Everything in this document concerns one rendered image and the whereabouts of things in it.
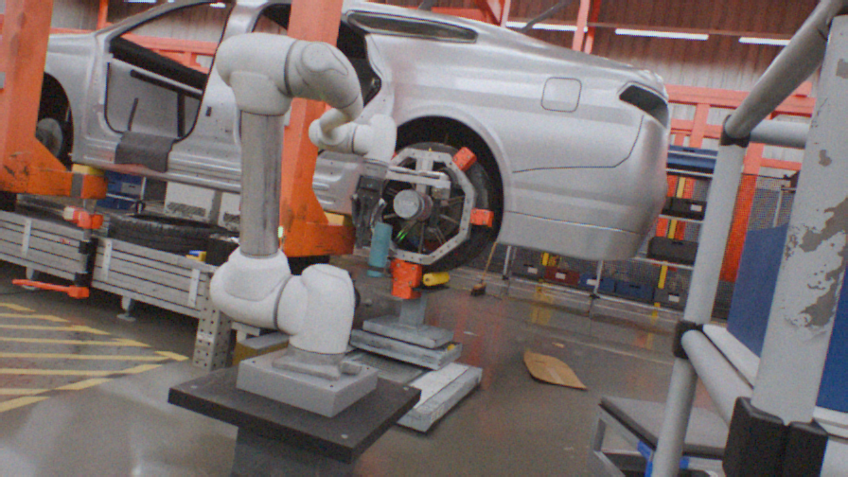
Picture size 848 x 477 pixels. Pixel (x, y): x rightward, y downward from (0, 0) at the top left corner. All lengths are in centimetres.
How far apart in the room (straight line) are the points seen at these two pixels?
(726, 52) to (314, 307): 1157
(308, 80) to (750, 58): 1162
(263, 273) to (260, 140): 34
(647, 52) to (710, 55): 113
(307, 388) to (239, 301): 30
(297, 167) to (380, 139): 76
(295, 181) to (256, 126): 112
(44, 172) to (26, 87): 50
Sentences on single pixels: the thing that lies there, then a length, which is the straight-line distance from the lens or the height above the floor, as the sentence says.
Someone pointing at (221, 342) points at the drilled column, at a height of 12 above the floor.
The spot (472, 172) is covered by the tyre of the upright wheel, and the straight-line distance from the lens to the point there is 267.
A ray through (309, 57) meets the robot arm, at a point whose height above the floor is 112.
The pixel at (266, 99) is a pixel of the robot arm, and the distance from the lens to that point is 136.
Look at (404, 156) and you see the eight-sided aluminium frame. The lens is 270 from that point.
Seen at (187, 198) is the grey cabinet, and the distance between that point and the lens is 842.
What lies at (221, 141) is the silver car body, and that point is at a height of 103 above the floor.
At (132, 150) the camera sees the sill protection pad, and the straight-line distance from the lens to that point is 392.
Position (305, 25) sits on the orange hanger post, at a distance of 262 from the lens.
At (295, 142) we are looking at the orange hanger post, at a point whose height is 103.
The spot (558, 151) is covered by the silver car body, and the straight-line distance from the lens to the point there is 261.
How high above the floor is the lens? 83
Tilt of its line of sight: 3 degrees down
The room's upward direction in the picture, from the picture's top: 10 degrees clockwise
